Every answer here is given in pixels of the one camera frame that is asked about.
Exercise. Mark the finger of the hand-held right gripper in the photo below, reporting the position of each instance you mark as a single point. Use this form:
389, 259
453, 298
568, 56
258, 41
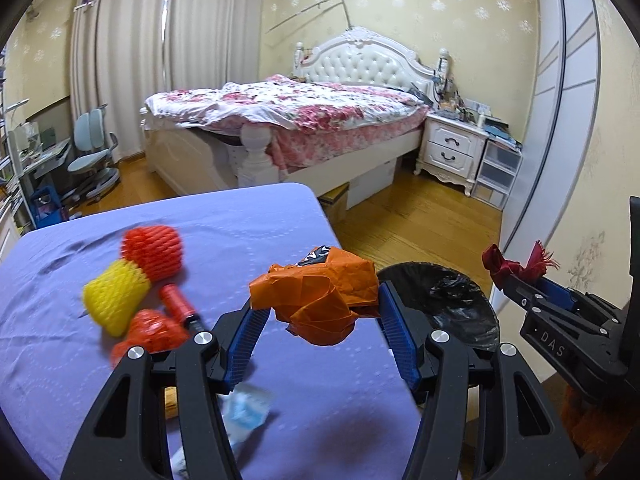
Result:
525, 295
557, 294

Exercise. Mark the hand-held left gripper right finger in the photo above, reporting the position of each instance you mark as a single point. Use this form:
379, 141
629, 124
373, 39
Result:
400, 332

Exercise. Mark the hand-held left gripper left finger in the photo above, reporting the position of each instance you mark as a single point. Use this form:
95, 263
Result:
245, 342

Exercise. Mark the dark red ribbon scrap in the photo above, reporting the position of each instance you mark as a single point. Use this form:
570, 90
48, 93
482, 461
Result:
500, 262

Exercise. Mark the bin with black bag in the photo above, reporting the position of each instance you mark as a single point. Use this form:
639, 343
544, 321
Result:
450, 300

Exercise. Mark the teal and white sachet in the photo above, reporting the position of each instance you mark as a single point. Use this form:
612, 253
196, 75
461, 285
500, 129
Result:
247, 407

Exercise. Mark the orange plastic wrapper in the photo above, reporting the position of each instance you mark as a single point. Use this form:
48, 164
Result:
320, 300

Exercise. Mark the red foam fruit net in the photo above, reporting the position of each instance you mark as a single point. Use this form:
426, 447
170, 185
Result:
152, 252

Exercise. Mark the person's right forearm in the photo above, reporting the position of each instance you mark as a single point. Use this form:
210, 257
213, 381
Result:
600, 425

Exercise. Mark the red cylindrical tube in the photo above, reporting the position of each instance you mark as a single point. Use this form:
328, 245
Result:
175, 302

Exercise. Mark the crumpled red foam net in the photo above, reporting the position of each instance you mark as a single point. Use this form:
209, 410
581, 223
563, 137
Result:
150, 335

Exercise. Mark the purple bedsheet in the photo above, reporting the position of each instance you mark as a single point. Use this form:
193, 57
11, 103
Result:
300, 240

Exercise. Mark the clear plastic drawer unit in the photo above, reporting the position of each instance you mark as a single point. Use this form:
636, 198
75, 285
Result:
497, 170

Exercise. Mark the white plastic packet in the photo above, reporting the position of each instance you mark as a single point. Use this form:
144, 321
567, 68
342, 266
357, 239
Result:
180, 462

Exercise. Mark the yellow foam fruit net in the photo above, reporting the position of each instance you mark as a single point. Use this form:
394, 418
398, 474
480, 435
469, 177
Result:
112, 300

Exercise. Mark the brown cardboard box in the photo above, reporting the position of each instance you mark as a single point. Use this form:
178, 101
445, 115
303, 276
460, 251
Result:
335, 205

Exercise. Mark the white cardboard box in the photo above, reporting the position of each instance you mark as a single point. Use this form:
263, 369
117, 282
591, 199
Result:
370, 185

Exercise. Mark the white nightstand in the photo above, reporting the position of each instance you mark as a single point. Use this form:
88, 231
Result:
450, 150

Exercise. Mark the sliding wardrobe door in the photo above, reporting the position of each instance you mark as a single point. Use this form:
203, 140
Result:
565, 110

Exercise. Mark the assorted bottles cluster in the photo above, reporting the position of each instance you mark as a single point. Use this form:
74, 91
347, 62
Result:
455, 100

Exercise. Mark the blue storage crate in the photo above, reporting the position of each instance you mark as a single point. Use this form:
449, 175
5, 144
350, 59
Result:
45, 210

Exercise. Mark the pink floral quilt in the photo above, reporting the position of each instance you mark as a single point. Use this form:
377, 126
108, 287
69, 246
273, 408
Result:
300, 102

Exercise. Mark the light blue desk chair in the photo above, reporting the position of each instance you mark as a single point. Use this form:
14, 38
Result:
92, 135

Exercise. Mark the grey study desk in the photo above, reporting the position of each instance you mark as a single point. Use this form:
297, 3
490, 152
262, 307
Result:
47, 160

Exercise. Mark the beige curtain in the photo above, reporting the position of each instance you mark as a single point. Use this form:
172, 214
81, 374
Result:
150, 50

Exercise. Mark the metal canopy pole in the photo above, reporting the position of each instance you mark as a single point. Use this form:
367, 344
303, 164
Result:
320, 7

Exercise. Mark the white bed frame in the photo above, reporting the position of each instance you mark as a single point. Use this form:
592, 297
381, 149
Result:
190, 160

